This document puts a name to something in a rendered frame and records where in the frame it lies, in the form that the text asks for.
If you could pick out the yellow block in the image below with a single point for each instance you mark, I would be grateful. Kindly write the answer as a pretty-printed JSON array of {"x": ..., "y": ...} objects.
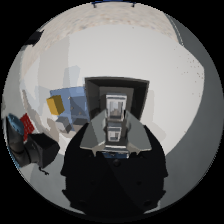
[{"x": 55, "y": 105}]

